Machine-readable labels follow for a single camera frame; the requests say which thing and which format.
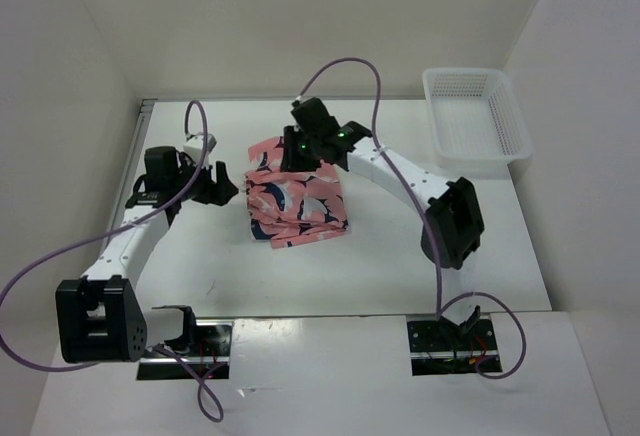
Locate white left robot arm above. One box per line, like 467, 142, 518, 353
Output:
55, 146, 238, 363

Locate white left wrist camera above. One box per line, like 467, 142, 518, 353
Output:
182, 132, 217, 160

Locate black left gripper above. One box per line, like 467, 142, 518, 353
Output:
172, 154, 239, 207

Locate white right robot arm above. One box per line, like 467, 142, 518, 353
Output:
281, 97, 485, 318

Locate pink shark print shorts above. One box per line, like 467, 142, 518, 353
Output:
244, 137, 350, 249

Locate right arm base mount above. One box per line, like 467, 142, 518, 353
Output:
406, 317, 503, 376

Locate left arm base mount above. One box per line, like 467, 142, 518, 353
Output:
136, 320, 233, 381

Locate white plastic basket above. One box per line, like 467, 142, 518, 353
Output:
422, 67, 533, 176

